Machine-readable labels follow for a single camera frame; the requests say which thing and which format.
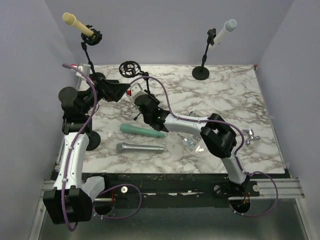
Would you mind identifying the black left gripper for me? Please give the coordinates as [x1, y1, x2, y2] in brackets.
[80, 73, 130, 114]

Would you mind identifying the black tripod microphone stand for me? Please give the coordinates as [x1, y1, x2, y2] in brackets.
[119, 60, 150, 124]

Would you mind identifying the green microphone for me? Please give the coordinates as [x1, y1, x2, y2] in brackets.
[119, 124, 166, 138]

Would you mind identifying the black shock-mount round-base stand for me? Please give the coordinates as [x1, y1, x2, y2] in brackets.
[80, 24, 106, 83]

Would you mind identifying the black clip microphone stand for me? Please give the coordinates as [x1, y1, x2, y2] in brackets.
[86, 131, 101, 151]

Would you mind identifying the grey microphone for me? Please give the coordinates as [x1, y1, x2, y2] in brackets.
[116, 142, 165, 153]

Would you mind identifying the beige microphone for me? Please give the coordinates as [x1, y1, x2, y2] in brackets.
[62, 12, 94, 37]

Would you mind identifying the white microphone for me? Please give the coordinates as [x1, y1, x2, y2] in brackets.
[209, 19, 237, 49]

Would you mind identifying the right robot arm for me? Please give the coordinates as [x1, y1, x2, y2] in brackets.
[130, 86, 249, 196]

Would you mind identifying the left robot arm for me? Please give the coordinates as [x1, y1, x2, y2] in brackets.
[43, 73, 130, 225]

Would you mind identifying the clear screw organizer box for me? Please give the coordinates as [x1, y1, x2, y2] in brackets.
[177, 109, 208, 154]

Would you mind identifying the silver metal faucet part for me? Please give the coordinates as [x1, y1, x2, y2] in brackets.
[242, 128, 261, 146]

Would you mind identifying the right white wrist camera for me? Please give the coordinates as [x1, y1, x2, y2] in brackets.
[126, 83, 147, 100]

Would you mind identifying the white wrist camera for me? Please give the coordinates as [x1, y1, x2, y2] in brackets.
[126, 83, 147, 100]
[71, 63, 91, 76]

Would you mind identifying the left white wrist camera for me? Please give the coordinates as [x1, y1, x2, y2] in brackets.
[71, 63, 91, 76]

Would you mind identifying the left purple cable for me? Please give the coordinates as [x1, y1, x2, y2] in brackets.
[61, 63, 143, 232]

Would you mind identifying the purple cable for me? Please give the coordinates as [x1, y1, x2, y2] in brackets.
[129, 76, 279, 218]
[61, 63, 143, 232]

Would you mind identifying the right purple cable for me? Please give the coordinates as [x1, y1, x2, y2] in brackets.
[129, 76, 279, 218]

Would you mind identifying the aluminium frame rail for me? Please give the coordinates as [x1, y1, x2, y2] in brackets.
[252, 178, 305, 199]

